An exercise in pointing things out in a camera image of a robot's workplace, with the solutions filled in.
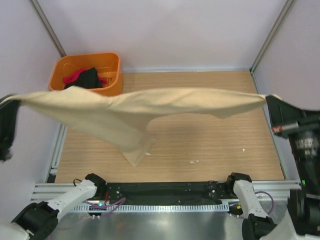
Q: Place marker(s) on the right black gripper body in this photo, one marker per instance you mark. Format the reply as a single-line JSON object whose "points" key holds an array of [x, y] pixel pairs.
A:
{"points": [[296, 123]]}

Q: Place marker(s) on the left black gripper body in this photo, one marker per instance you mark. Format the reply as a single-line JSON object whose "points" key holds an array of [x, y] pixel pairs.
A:
{"points": [[6, 139]]}

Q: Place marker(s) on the beige t shirt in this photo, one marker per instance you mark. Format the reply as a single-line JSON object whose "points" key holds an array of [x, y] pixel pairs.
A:
{"points": [[122, 119]]}

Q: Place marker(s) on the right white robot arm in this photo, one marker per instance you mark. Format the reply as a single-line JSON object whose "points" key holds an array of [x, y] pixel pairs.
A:
{"points": [[302, 217]]}

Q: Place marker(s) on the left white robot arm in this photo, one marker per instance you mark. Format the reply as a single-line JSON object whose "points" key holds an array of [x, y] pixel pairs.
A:
{"points": [[38, 220]]}

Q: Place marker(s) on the red t shirt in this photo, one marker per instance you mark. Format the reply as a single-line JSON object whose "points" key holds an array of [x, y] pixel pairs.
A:
{"points": [[72, 77]]}

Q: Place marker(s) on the black t shirt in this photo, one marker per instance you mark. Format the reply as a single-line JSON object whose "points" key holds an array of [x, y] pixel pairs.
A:
{"points": [[90, 78]]}

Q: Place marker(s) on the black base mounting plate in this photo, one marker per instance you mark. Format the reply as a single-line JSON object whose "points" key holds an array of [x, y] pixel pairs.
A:
{"points": [[196, 193]]}

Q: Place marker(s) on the orange plastic basket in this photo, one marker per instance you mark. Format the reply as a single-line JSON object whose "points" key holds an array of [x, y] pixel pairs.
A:
{"points": [[107, 64]]}

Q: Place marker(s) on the aluminium frame rail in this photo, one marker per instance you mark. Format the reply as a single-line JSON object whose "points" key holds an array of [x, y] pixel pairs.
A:
{"points": [[278, 189]]}

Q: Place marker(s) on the white slotted cable duct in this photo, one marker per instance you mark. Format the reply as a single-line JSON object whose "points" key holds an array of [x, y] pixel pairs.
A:
{"points": [[86, 208]]}

